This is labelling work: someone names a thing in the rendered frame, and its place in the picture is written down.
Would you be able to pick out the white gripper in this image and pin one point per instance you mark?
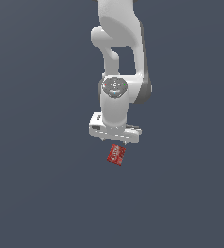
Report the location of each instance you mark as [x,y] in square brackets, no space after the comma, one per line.
[113,131]

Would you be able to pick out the red printed box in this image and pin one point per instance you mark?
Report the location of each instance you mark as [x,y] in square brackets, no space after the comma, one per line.
[116,154]

